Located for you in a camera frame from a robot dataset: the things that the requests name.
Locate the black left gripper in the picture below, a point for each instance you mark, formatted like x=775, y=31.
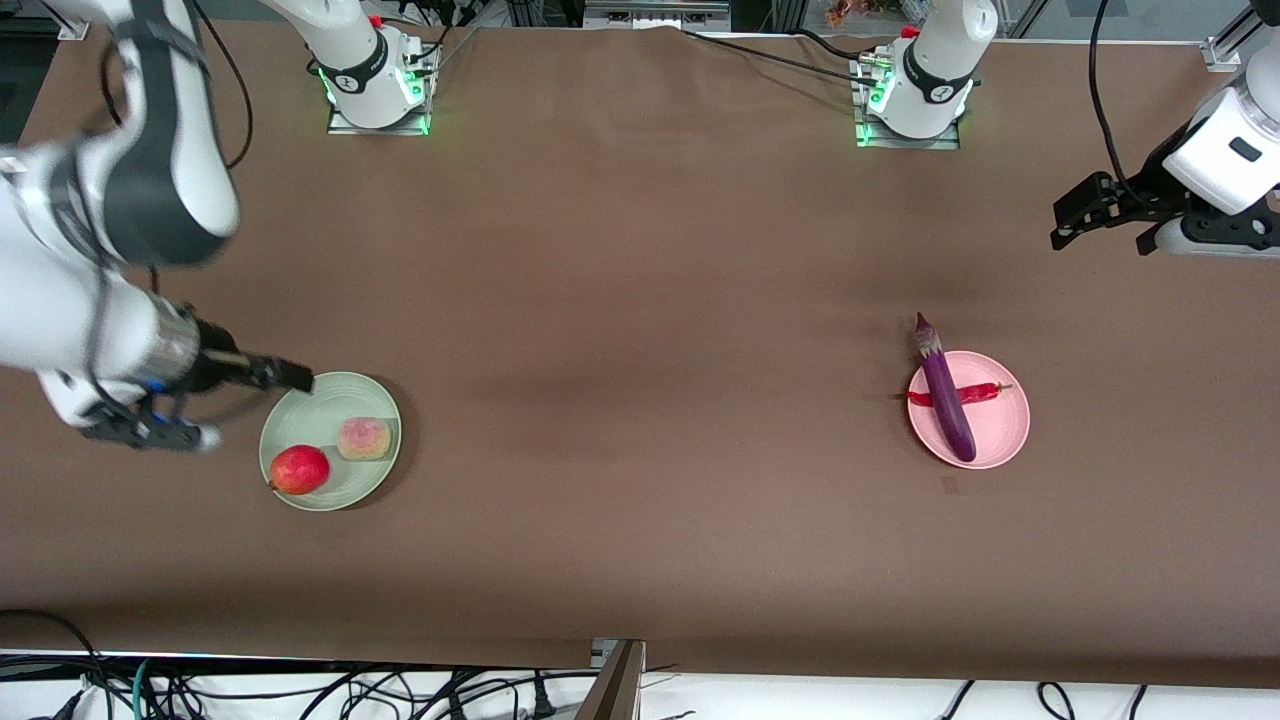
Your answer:
x=1143, y=197

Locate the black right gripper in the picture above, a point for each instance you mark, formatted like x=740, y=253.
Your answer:
x=214, y=366

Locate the red pomegranate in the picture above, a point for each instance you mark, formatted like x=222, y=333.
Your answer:
x=300, y=470

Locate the pink yellow peach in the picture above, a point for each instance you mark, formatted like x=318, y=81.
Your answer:
x=364, y=438

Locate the red chili pepper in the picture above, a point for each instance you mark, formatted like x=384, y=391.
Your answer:
x=985, y=392

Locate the purple eggplant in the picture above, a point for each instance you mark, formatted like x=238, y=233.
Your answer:
x=948, y=400

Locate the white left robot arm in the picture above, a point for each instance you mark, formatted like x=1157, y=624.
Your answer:
x=1220, y=150

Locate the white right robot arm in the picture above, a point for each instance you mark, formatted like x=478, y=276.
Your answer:
x=60, y=320

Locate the pale green round plate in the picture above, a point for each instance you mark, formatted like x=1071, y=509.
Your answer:
x=320, y=412

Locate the pink round plate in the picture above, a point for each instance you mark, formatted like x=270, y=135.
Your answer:
x=1000, y=432

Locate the brown table cover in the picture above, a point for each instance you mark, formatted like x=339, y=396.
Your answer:
x=640, y=560

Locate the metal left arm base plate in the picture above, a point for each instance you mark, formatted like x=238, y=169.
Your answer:
x=868, y=135

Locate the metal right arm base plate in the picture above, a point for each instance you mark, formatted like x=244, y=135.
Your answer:
x=410, y=118

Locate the small aluminium edge bracket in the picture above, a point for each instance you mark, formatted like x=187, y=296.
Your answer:
x=603, y=652

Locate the dark metal post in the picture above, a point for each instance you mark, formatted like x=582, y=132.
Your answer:
x=615, y=690

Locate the aluminium frame profile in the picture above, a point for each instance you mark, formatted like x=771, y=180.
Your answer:
x=655, y=14

